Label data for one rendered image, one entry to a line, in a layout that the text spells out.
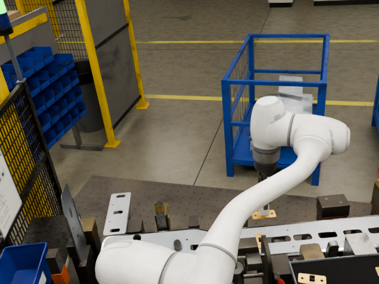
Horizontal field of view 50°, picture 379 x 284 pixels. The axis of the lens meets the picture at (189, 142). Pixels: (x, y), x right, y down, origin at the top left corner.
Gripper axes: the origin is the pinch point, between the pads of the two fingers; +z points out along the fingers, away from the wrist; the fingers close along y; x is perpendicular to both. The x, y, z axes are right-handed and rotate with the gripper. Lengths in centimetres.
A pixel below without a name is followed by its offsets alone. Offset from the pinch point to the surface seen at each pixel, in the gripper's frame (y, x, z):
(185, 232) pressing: 20.9, 27.9, 28.9
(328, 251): -6.0, -23.2, 19.8
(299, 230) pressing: 13.0, -19.0, 27.3
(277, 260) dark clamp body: -8.0, -3.5, 19.6
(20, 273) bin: 7, 94, 28
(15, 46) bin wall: 226, 148, 3
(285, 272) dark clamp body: -13.6, -4.8, 19.5
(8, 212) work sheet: 24, 99, 11
